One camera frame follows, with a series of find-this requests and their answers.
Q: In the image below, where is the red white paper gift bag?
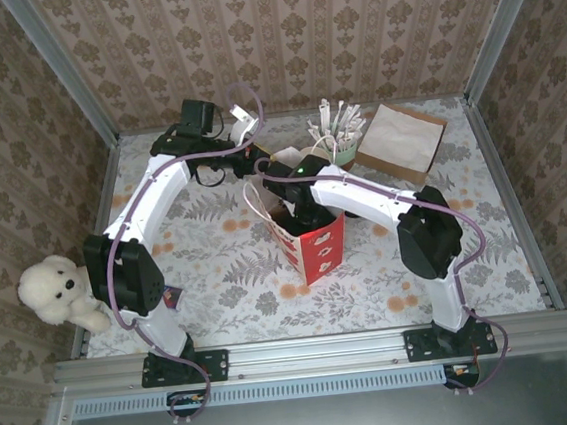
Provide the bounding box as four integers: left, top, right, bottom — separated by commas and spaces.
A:
237, 134, 354, 293

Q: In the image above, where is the brown cardboard napkin box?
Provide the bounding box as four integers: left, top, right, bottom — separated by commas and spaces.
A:
351, 97, 455, 191

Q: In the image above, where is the white paper napkin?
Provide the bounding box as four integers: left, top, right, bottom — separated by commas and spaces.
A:
353, 99, 449, 179

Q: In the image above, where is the paper wrapped straw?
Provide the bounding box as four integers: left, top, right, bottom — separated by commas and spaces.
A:
338, 104, 366, 143
317, 97, 337, 147
345, 118, 371, 146
331, 99, 353, 141
307, 116, 331, 150

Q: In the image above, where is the blue red snack packet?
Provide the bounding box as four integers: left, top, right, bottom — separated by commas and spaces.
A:
162, 284, 183, 310

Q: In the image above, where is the white teddy bear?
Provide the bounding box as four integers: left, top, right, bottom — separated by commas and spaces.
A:
15, 249, 113, 342

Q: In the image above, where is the grey metal panel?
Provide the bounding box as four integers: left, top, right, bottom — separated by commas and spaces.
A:
44, 349, 567, 425

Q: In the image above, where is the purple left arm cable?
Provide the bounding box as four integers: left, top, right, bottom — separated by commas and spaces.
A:
90, 81, 293, 425

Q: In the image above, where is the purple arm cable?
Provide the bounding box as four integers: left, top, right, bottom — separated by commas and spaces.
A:
252, 135, 514, 415
90, 81, 293, 425

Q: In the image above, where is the aluminium left side rail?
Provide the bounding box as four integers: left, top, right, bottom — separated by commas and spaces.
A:
50, 135, 142, 363

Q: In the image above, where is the aluminium left frame post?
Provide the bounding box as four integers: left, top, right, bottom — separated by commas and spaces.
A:
0, 0, 122, 155

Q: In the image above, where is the aluminium frame post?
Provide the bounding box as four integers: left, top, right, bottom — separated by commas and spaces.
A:
0, 0, 122, 155
453, 0, 565, 106

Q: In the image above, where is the aluminium front frame rail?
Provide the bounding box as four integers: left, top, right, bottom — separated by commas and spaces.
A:
51, 310, 567, 396

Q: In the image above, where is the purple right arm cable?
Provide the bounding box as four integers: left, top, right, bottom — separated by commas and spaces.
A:
252, 135, 514, 415

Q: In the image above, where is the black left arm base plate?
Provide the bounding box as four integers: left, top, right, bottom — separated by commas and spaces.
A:
140, 346, 231, 390

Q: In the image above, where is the aluminium right side rail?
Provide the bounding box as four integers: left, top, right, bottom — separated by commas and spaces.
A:
460, 89, 567, 319

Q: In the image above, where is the slotted grey cable duct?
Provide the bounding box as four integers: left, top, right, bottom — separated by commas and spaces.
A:
72, 363, 450, 420

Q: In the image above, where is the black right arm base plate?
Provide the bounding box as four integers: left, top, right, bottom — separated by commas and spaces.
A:
403, 321, 499, 364

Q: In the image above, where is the aluminium right frame post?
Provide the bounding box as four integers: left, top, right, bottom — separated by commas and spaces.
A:
453, 0, 565, 106

